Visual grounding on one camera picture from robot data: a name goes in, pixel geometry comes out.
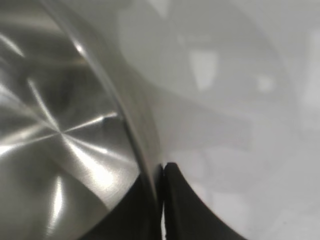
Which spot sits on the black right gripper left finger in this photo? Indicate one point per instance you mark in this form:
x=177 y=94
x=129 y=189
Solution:
x=135 y=220

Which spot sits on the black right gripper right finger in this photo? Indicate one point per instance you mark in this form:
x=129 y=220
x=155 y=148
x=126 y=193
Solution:
x=185 y=220

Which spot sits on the stainless steel mixing bowl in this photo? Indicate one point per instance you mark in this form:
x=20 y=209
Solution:
x=62 y=125

